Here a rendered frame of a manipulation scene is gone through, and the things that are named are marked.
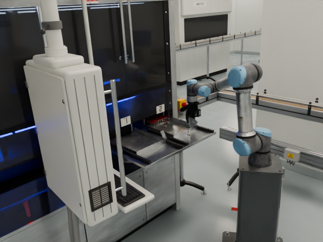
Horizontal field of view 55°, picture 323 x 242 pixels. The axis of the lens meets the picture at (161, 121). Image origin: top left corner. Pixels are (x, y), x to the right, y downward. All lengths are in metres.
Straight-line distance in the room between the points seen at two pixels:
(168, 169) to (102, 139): 1.33
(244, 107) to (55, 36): 1.08
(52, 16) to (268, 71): 2.54
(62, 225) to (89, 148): 0.92
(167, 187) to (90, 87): 1.61
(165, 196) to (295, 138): 1.58
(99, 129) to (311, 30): 2.41
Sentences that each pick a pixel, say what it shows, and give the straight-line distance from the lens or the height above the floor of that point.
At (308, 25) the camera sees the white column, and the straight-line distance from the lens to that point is 3.32.
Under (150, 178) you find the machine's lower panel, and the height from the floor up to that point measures 0.47.
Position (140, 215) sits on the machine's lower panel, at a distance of 2.65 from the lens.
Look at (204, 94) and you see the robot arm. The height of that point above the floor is 1.20.
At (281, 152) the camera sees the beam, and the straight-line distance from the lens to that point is 3.01.
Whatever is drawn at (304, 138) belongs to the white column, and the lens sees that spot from 3.56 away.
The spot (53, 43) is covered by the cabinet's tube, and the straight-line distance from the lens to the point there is 1.50.
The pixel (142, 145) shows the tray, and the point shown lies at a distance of 2.15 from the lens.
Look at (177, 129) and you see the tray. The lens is 2.38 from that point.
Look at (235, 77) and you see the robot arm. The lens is 1.82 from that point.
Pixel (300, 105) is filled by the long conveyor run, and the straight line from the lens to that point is 2.85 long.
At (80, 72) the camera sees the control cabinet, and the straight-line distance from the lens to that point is 1.31.
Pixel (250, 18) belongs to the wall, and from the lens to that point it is 11.18.
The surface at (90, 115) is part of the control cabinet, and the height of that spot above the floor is 1.35.
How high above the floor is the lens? 1.79
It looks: 21 degrees down
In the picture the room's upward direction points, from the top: 3 degrees counter-clockwise
